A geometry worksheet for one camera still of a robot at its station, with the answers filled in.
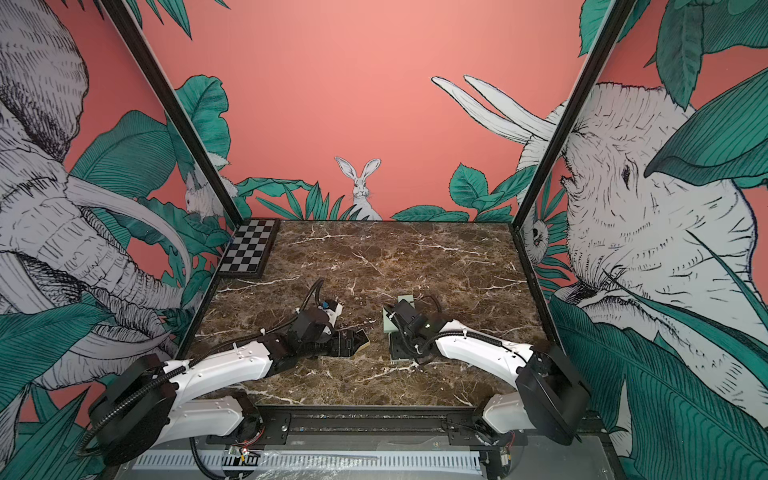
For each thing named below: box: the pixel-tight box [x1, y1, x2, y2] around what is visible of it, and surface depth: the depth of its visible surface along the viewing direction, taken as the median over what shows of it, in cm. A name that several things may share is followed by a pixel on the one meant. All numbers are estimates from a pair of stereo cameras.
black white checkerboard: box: [218, 218, 281, 279], surface depth 110 cm
